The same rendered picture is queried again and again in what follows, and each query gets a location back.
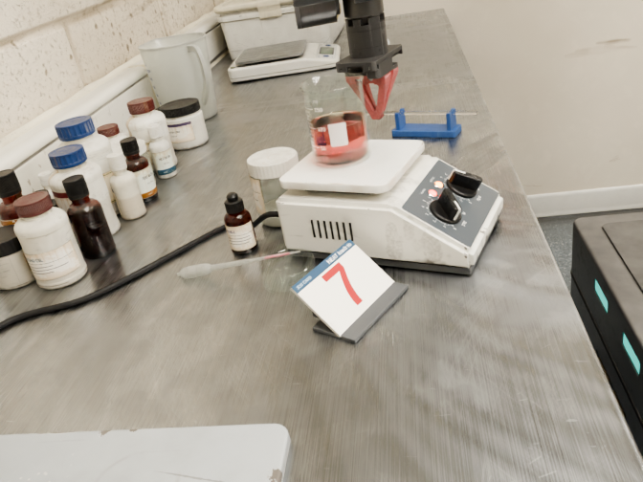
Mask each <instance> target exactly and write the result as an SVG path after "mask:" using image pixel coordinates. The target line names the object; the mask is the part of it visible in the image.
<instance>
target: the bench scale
mask: <svg viewBox="0 0 643 482"><path fill-rule="evenodd" d="M340 53H341V47H340V46H339V45H337V44H326V43H307V41H306V39H302V40H297V41H290V42H284V43H278V44H272V45H266V46H260V47H253V48H248V49H245V50H244V51H243V52H242V54H241V55H239V56H238V57H237V59H236V60H235V61H234V62H233V64H232V65H231V67H230V68H229V69H228V74H229V78H230V81H231V82H240V81H247V80H254V79H260V78H266V77H278V76H284V75H291V74H297V73H303V72H310V71H316V70H322V69H329V68H334V67H336V63H337V62H338V61H340Z"/></svg>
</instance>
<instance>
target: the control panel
mask: <svg viewBox="0 0 643 482"><path fill-rule="evenodd" d="M454 169H455V168H453V167H451V166H450V165H448V164H445V163H443V162H442V161H440V160H438V161H437V162H436V163H435V165H434V166H433V167H432V169H431V170H430V171H429V172H428V174H427V175H426V176H425V178H424V179H423V180H422V181H421V183H420V184H419V185H418V187H417V188H416V189H415V190H414V192H413V193H412V194H411V196H410V197H409V198H408V200H407V201H406V202H405V204H404V205H403V206H402V209H403V210H405V211H407V212H409V213H410V214H412V215H414V216H415V217H417V218H419V219H421V220H422V221H424V222H426V223H428V224H429V225H431V226H433V227H434V228H436V229H438V230H440V231H442V232H444V233H446V234H447V235H449V236H451V237H452V238H453V239H455V240H457V241H458V242H460V243H462V244H464V245H465V246H467V247H470V248H471V247H472V245H473V243H474V241H475V239H476V237H477V235H478V233H479V231H480V229H481V227H482V225H483V223H484V221H485V219H486V218H487V216H488V214H489V212H490V210H491V208H492V206H493V204H494V203H495V201H496V200H497V198H498V196H499V193H498V192H496V191H494V190H493V189H491V188H490V187H488V186H486V185H484V184H481V185H480V186H479V188H478V190H477V194H476V195H475V197H473V198H463V197H460V196H458V195H456V194H454V193H453V195H454V196H455V198H456V200H457V201H458V203H459V204H460V206H461V208H462V211H461V212H460V213H461V220H460V221H459V222H458V223H457V224H447V223H444V222H442V221H440V220H438V219H437V218H436V217H435V216H433V215H432V213H431V211H430V204H431V202H432V201H433V200H438V198H439V196H440V194H441V192H442V191H443V189H444V188H448V186H447V180H448V178H449V177H450V175H451V173H452V171H453V170H454ZM436 182H440V183H441V184H442V185H443V187H439V186H437V185H436V184H435V183H436ZM430 190H434V191H435V192H436V196H433V195H431V194H430V193H429V191H430Z"/></svg>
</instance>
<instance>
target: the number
mask: <svg viewBox="0 0 643 482"><path fill-rule="evenodd" d="M387 280H388V278H387V277H386V276H385V275H384V274H383V273H382V272H381V271H380V270H379V269H378V268H377V267H376V266H375V265H374V264H373V263H372V262H371V261H369V260H368V259H367V258H366V257H365V256H364V255H363V254H362V253H361V252H360V251H359V250H358V249H357V248H356V247H355V246H353V247H352V248H351V249H350V250H349V251H348V252H346V253H345V254H344V255H343V256H341V257H340V258H339V259H338V260H337V261H336V262H334V263H333V264H332V265H331V266H330V267H329V268H327V269H326V270H325V271H324V272H323V273H321V274H320V275H319V276H318V277H317V278H315V279H314V280H313V281H312V282H311V283H310V284H308V285H307V286H306V287H305V288H304V289H303V290H301V291H300V293H301V294H302V295H303V296H304V297H305V298H306V299H307V300H308V301H309V302H310V303H311V304H312V305H313V306H314V307H315V308H316V309H317V310H318V311H320V312H321V313H322V314H323V315H324V316H325V317H326V318H327V319H328V320H329V321H330V322H331V323H332V324H333V325H334V326H335V327H336V328H337V329H338V328H339V327H340V326H341V325H342V324H343V323H344V322H345V321H346V320H347V319H348V318H349V317H350V316H351V315H352V314H353V313H354V312H355V311H356V310H357V309H358V308H359V307H360V306H361V305H362V304H363V303H364V302H365V301H366V300H367V299H368V298H369V297H370V296H371V295H372V294H373V293H374V292H376V291H377V290H378V289H379V288H380V287H381V286H382V285H383V284H384V283H385V282H386V281H387Z"/></svg>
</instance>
